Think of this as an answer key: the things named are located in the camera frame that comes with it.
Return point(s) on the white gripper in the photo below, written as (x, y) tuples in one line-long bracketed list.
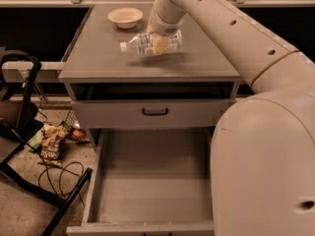
[(164, 26)]

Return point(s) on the clear plastic water bottle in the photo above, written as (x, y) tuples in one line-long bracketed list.
[(143, 43)]

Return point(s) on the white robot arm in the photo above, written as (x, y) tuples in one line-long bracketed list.
[(263, 147)]

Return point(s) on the grey drawer cabinet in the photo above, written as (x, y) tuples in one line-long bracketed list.
[(97, 69)]

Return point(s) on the white paper bowl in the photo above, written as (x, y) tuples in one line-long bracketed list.
[(125, 18)]

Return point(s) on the brown chip bag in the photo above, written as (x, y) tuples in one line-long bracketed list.
[(52, 146)]

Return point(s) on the black drawer handle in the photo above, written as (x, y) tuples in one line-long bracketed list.
[(154, 112)]

